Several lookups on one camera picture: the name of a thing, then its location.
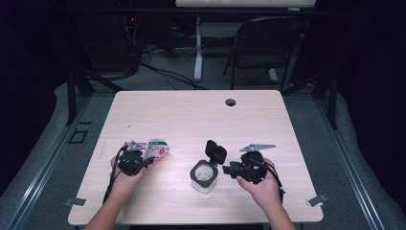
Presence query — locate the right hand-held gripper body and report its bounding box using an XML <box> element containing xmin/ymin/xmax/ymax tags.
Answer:
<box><xmin>236</xmin><ymin>143</ymin><xmax>277</xmax><ymax>185</ymax></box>

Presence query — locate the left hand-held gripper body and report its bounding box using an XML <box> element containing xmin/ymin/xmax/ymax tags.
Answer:
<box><xmin>118</xmin><ymin>141</ymin><xmax>148</xmax><ymax>177</ymax></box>

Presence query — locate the pink and white plastic bag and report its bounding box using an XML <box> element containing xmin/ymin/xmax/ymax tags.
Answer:
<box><xmin>124</xmin><ymin>137</ymin><xmax>170</xmax><ymax>167</ymax></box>

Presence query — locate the glass jar with black lid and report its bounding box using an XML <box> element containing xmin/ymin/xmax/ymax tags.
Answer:
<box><xmin>190</xmin><ymin>139</ymin><xmax>229</xmax><ymax>195</ymax></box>

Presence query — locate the person's left hand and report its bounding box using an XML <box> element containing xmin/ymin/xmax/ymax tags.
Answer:
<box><xmin>109</xmin><ymin>154</ymin><xmax>147</xmax><ymax>201</ymax></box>

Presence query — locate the person's right hand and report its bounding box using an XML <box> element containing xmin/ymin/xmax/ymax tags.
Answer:
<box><xmin>236</xmin><ymin>157</ymin><xmax>284</xmax><ymax>214</ymax></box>

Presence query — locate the dark computer tower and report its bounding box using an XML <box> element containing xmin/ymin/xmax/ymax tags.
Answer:
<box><xmin>76</xmin><ymin>14</ymin><xmax>142</xmax><ymax>73</ymax></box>

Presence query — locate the black folding chair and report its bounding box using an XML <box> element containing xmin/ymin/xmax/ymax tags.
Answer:
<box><xmin>223</xmin><ymin>15</ymin><xmax>309</xmax><ymax>93</ymax></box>

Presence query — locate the white desk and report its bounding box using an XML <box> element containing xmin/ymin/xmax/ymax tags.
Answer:
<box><xmin>174</xmin><ymin>0</ymin><xmax>317</xmax><ymax>82</ymax></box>

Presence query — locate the left hand-held gripper cable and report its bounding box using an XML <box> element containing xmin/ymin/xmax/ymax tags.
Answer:
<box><xmin>101</xmin><ymin>146</ymin><xmax>128</xmax><ymax>205</ymax></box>

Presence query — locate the hand-held gripper cable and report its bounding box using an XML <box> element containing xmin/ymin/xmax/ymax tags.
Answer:
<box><xmin>252</xmin><ymin>157</ymin><xmax>286</xmax><ymax>205</ymax></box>
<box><xmin>101</xmin><ymin>146</ymin><xmax>128</xmax><ymax>205</ymax></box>

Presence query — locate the right hand-held gripper cable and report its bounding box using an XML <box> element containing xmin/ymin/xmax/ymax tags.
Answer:
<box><xmin>252</xmin><ymin>157</ymin><xmax>286</xmax><ymax>205</ymax></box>

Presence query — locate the grey metal table bracket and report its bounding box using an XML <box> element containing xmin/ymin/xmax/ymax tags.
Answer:
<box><xmin>63</xmin><ymin>197</ymin><xmax>87</xmax><ymax>207</ymax></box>
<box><xmin>305</xmin><ymin>193</ymin><xmax>329</xmax><ymax>208</ymax></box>

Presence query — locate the aluminium floor rail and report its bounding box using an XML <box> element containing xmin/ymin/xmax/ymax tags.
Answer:
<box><xmin>314</xmin><ymin>95</ymin><xmax>388</xmax><ymax>230</ymax></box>
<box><xmin>5</xmin><ymin>95</ymin><xmax>93</xmax><ymax>230</ymax></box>

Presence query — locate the black floor cable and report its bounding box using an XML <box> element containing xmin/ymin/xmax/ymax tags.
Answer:
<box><xmin>139</xmin><ymin>60</ymin><xmax>209</xmax><ymax>91</ymax></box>

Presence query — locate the black metal frame stand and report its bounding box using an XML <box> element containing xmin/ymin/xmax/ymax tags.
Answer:
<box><xmin>281</xmin><ymin>67</ymin><xmax>339</xmax><ymax>130</ymax></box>
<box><xmin>65</xmin><ymin>67</ymin><xmax>124</xmax><ymax>127</ymax></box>

